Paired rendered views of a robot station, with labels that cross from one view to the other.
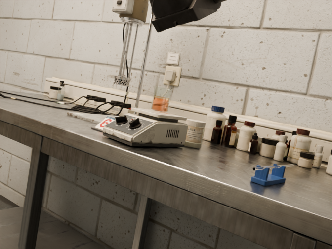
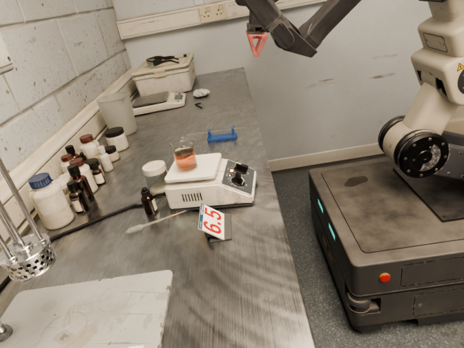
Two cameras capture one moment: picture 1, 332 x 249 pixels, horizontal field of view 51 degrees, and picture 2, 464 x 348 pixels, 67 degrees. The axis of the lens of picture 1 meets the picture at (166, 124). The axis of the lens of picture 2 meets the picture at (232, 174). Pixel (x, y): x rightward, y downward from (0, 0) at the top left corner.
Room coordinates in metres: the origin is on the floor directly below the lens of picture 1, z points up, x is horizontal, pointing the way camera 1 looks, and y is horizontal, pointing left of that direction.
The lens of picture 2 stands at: (1.32, 0.71, 1.19)
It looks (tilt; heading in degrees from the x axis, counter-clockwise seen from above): 28 degrees down; 238
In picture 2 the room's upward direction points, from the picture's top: 11 degrees counter-clockwise
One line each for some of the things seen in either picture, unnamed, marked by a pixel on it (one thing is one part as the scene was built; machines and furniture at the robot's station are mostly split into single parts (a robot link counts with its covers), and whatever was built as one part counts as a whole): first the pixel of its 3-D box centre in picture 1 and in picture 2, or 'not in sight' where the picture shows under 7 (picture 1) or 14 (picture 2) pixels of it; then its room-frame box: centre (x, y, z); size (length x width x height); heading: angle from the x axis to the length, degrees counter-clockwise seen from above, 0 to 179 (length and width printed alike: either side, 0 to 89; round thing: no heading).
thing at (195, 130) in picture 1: (193, 133); (157, 179); (1.04, -0.09, 0.79); 0.06 x 0.06 x 0.08
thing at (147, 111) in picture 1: (158, 113); (194, 167); (0.98, 0.03, 0.83); 0.12 x 0.12 x 0.01; 46
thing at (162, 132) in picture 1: (149, 128); (208, 181); (0.97, 0.04, 0.79); 0.22 x 0.13 x 0.08; 136
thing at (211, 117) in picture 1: (215, 123); (49, 200); (1.29, -0.18, 0.81); 0.07 x 0.07 x 0.13
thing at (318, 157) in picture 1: (317, 156); not in sight; (1.09, -0.49, 0.79); 0.03 x 0.03 x 0.07
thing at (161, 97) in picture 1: (160, 99); (186, 154); (1.00, 0.03, 0.87); 0.06 x 0.05 x 0.08; 124
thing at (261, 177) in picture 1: (269, 173); (221, 133); (0.73, -0.23, 0.77); 0.10 x 0.03 x 0.04; 139
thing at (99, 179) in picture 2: (254, 143); (97, 172); (1.14, -0.29, 0.79); 0.03 x 0.03 x 0.07
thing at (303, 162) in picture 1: (306, 160); (111, 153); (1.05, -0.44, 0.77); 0.04 x 0.04 x 0.04
